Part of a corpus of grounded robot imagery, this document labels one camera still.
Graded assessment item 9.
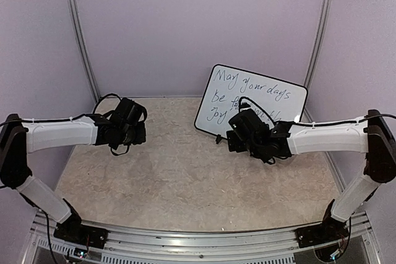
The white whiteboard with black frame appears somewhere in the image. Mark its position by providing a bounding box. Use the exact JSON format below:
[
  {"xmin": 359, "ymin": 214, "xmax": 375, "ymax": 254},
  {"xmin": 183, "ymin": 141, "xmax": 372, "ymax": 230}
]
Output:
[{"xmin": 194, "ymin": 64, "xmax": 308, "ymax": 138}]

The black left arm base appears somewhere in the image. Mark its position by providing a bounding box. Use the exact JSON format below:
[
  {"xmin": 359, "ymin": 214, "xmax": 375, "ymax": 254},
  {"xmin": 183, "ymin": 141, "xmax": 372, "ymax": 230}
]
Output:
[{"xmin": 54, "ymin": 199, "xmax": 109, "ymax": 250}]

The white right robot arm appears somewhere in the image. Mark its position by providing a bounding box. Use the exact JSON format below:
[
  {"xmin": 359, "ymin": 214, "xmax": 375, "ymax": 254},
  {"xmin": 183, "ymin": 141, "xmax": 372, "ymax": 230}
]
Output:
[{"xmin": 226, "ymin": 109, "xmax": 395, "ymax": 242}]

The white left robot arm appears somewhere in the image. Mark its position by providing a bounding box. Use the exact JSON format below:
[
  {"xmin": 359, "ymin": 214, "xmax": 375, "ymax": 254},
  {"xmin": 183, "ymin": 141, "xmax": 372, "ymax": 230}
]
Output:
[{"xmin": 1, "ymin": 98, "xmax": 147, "ymax": 242}]

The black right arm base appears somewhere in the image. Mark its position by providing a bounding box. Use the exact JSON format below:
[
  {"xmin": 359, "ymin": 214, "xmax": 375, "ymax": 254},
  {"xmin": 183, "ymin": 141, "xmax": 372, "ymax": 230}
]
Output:
[{"xmin": 295, "ymin": 199, "xmax": 351, "ymax": 263}]

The black whiteboard stand foot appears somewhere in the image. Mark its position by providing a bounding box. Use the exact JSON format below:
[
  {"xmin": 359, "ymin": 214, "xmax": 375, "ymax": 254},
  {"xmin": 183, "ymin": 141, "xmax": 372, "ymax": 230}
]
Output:
[{"xmin": 215, "ymin": 134, "xmax": 222, "ymax": 145}]

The black left camera cable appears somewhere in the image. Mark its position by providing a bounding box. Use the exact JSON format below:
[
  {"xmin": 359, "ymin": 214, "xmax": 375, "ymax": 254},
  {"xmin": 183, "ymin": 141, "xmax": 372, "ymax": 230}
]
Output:
[{"xmin": 92, "ymin": 92, "xmax": 123, "ymax": 116}]

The aluminium corner post right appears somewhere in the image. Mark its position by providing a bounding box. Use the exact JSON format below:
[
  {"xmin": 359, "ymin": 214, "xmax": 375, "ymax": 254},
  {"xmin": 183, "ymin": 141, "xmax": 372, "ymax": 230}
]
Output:
[{"xmin": 301, "ymin": 0, "xmax": 337, "ymax": 88}]

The aluminium corner post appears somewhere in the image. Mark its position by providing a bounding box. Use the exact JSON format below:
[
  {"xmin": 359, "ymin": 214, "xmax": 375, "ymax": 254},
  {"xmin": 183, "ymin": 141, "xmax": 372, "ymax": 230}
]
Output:
[
  {"xmin": 301, "ymin": 0, "xmax": 337, "ymax": 88},
  {"xmin": 67, "ymin": 0, "xmax": 100, "ymax": 102}
]

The aluminium front rail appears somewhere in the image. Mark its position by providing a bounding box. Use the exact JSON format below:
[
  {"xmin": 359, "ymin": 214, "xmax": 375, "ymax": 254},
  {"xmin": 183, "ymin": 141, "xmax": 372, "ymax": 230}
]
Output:
[{"xmin": 21, "ymin": 211, "xmax": 381, "ymax": 264}]

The aluminium corner post left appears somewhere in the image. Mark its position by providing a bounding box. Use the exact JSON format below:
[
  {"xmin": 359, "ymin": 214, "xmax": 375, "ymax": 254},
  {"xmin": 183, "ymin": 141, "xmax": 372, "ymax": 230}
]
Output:
[{"xmin": 67, "ymin": 0, "xmax": 100, "ymax": 102}]

